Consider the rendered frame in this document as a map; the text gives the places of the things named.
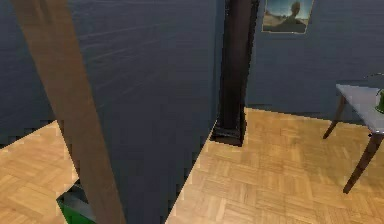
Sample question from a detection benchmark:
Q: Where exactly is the framed landscape picture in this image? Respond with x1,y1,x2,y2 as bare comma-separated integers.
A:
261,0,315,35

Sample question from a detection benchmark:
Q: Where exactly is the light brown wooden door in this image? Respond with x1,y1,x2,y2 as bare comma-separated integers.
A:
9,0,128,224

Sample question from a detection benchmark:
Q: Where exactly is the large green trash bin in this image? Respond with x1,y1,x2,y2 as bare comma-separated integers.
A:
55,182,98,224

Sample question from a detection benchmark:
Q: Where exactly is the green round object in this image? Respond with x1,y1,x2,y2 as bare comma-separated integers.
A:
374,87,384,115

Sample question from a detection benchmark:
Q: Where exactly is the grey table with dark legs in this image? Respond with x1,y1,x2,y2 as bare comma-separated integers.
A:
322,83,384,195

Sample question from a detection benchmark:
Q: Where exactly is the dark brown tall cabinet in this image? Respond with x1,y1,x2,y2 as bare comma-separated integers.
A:
209,0,261,148

